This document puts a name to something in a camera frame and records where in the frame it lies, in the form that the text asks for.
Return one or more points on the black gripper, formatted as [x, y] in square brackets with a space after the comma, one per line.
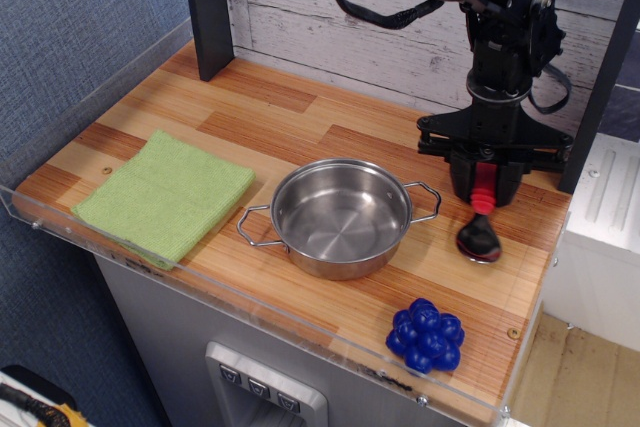
[494, 128]

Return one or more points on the red handled metal spoon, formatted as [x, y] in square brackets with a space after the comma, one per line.
[477, 240]

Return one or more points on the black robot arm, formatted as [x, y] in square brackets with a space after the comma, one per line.
[513, 42]

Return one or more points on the green cloth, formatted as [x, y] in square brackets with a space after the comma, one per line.
[165, 199]

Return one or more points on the white side cabinet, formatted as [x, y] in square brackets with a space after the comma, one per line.
[593, 280]

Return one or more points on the stainless steel pot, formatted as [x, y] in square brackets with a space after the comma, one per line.
[342, 219]

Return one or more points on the blue toy grapes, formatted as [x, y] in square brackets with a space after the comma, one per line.
[425, 338]

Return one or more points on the silver dispenser button panel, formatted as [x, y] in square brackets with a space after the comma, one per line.
[250, 393]

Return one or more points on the grey toy fridge cabinet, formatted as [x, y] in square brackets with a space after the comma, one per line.
[327, 335]

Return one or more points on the yellow object bottom left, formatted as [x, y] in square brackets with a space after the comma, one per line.
[66, 416]

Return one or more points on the dark right upright post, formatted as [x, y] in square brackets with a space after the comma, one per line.
[610, 68]

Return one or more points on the clear acrylic guard rail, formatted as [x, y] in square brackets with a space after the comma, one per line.
[272, 122]

